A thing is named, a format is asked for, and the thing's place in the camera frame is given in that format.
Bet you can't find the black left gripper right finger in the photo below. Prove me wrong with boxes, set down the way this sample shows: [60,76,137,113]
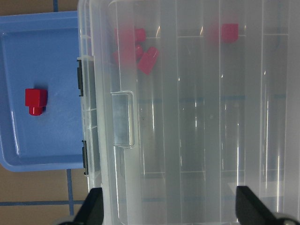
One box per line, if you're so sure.
[235,186,281,225]

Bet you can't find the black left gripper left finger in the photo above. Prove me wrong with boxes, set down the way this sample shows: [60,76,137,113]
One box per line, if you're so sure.
[73,187,104,223]

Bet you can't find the red block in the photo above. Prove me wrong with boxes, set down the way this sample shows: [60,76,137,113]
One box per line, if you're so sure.
[114,28,146,44]
[25,89,48,116]
[137,46,159,75]
[210,23,239,43]
[112,45,143,65]

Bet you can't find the clear plastic box lid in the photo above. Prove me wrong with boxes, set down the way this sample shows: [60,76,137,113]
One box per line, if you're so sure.
[92,0,300,225]

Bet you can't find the clear plastic storage box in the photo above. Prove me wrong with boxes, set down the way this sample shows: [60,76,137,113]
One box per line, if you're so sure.
[76,0,300,225]

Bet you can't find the red block in box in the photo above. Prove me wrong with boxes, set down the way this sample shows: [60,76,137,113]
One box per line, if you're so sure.
[112,45,143,65]
[210,23,239,43]
[114,28,146,44]
[137,46,159,75]

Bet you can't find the blue plastic tray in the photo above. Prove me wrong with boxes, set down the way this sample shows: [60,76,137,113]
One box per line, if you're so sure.
[0,11,83,172]

